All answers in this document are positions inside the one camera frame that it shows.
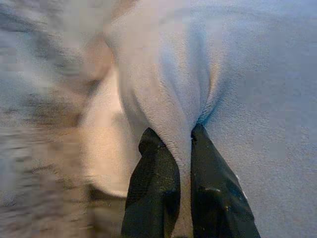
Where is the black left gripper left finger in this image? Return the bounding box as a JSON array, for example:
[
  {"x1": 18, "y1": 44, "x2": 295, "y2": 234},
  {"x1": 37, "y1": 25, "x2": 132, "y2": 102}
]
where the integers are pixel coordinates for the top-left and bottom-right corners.
[{"x1": 120, "y1": 127, "x2": 181, "y2": 238}]

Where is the grey fleece pillow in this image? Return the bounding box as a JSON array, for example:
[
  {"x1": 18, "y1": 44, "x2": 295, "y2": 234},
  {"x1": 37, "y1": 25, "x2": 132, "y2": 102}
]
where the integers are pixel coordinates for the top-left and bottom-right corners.
[{"x1": 79, "y1": 0, "x2": 317, "y2": 238}]

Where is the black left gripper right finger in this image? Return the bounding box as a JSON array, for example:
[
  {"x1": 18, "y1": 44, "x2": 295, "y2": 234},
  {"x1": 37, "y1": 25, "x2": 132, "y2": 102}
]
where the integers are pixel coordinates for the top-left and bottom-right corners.
[{"x1": 190, "y1": 123, "x2": 261, "y2": 238}]

